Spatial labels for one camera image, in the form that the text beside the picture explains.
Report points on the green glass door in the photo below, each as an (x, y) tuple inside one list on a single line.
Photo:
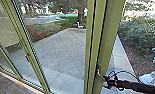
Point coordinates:
[(109, 33)]

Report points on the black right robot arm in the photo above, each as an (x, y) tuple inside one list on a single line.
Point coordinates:
[(146, 88)]

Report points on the dark green bush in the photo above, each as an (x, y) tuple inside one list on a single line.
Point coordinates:
[(141, 33)]

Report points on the small white outdoor bench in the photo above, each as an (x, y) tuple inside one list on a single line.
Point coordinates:
[(80, 25)]

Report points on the large outdoor tree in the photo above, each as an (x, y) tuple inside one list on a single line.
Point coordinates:
[(80, 11)]

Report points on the bright green lawn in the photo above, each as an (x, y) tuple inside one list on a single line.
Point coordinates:
[(71, 15)]

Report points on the low green hedge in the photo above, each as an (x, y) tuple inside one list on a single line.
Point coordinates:
[(49, 28)]

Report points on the green framed glass doors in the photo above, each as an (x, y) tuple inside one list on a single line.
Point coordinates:
[(23, 43)]

